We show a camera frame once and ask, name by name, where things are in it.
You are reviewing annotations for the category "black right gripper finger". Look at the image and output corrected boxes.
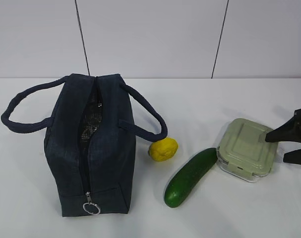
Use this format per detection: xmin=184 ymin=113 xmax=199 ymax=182
xmin=283 ymin=149 xmax=301 ymax=165
xmin=265 ymin=109 xmax=301 ymax=143

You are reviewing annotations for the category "green lidded food container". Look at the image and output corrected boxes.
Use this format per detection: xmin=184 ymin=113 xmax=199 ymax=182
xmin=216 ymin=118 xmax=278 ymax=182

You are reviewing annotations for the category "green cucumber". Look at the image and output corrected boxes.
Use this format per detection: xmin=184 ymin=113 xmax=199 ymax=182
xmin=164 ymin=147 xmax=218 ymax=208

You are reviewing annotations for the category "yellow lemon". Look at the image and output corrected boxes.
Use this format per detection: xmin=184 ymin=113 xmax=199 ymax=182
xmin=148 ymin=137 xmax=179 ymax=162

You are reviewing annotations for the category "navy blue lunch bag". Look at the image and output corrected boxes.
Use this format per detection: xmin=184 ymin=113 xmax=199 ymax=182
xmin=1 ymin=74 xmax=168 ymax=217

